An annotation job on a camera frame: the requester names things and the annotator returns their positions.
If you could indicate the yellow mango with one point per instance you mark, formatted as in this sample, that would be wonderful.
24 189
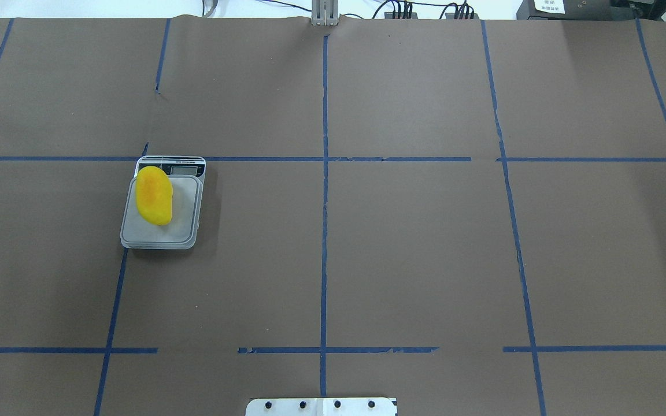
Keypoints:
153 195

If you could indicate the silver digital kitchen scale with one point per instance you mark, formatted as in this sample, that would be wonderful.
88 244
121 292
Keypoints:
187 177

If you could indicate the black control box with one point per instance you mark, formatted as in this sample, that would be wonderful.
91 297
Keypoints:
567 10

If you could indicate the aluminium frame post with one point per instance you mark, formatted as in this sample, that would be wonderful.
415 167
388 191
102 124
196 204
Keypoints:
325 13

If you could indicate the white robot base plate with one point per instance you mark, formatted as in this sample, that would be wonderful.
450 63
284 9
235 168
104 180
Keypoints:
322 406

